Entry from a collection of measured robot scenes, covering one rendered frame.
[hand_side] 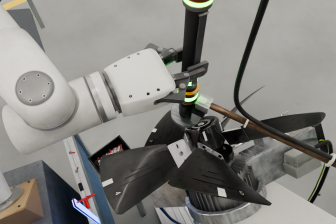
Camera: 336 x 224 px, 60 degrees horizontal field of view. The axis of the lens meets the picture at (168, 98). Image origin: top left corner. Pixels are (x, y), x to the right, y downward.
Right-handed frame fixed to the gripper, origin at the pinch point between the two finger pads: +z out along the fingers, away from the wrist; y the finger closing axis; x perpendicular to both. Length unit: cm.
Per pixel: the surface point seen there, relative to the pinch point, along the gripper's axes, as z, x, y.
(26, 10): -30, -42, -81
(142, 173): -13.5, -46.0, 0.6
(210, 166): 1.4, -29.1, 11.6
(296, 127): 34, -40, 10
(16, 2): -54, -166, -259
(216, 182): -0.6, -24.3, 16.5
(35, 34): -30, -42, -66
